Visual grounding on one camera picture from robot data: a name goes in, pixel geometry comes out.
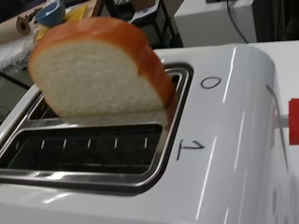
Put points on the white bread slice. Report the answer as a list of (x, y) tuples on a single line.
[(93, 77)]

